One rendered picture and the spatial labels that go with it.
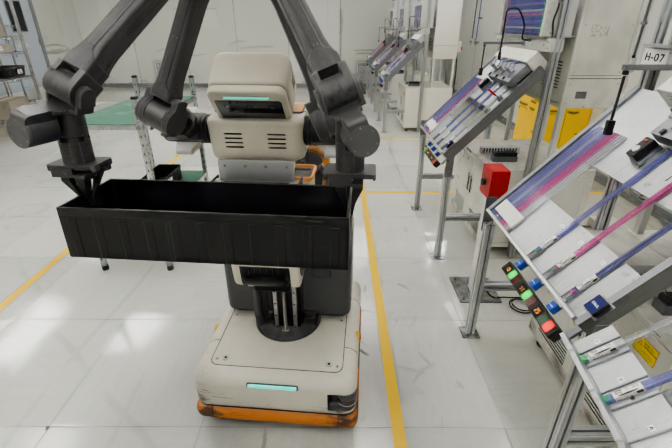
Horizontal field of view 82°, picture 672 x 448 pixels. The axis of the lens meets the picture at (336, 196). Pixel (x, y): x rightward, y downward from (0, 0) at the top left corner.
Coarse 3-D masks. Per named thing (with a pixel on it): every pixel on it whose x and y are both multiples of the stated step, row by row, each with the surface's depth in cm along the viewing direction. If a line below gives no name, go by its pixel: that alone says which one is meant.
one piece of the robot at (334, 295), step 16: (352, 224) 150; (352, 240) 158; (352, 256) 166; (304, 272) 158; (336, 272) 157; (352, 272) 176; (240, 288) 164; (304, 288) 161; (320, 288) 161; (336, 288) 160; (240, 304) 168; (256, 304) 158; (272, 304) 161; (288, 304) 161; (304, 304) 165; (320, 304) 164; (336, 304) 164; (288, 320) 164; (304, 320) 165
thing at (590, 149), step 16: (576, 144) 150; (592, 144) 143; (608, 144) 137; (560, 160) 151; (576, 160) 144; (592, 160) 138; (544, 176) 152; (560, 176) 145; (576, 176) 139; (528, 192) 153; (544, 192) 146; (496, 208) 162; (512, 208) 154; (528, 208) 147; (512, 224) 148
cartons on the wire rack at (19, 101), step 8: (0, 24) 514; (0, 32) 516; (8, 96) 557; (16, 96) 557; (24, 96) 558; (0, 104) 524; (8, 104) 525; (16, 104) 538; (24, 104) 554; (0, 112) 528; (8, 112) 529
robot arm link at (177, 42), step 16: (192, 0) 90; (208, 0) 93; (176, 16) 92; (192, 16) 91; (176, 32) 92; (192, 32) 93; (176, 48) 93; (192, 48) 96; (176, 64) 94; (160, 80) 96; (176, 80) 96; (144, 96) 99; (160, 96) 97; (176, 96) 98; (176, 112) 98; (176, 128) 101
